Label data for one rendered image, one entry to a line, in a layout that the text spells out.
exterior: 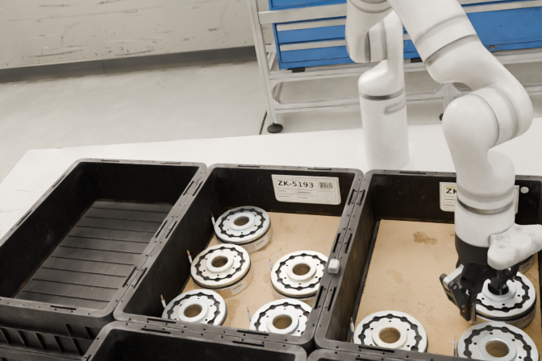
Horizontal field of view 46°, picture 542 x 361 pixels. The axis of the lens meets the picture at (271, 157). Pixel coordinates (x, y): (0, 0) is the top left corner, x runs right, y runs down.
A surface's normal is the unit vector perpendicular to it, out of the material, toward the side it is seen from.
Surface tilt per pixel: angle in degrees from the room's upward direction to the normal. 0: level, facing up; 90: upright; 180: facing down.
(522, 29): 90
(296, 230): 0
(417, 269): 0
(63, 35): 90
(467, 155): 107
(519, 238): 6
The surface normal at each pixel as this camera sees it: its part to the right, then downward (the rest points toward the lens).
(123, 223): -0.15, -0.83
